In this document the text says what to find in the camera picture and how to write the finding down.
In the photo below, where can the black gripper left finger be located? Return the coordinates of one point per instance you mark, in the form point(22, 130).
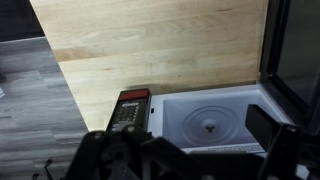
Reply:
point(133, 156)

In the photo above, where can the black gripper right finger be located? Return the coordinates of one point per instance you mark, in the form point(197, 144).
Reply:
point(266, 130)

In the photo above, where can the red and black microwave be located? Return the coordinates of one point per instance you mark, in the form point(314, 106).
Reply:
point(166, 116)

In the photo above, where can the glass microwave turntable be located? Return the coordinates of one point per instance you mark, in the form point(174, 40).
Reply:
point(210, 125)

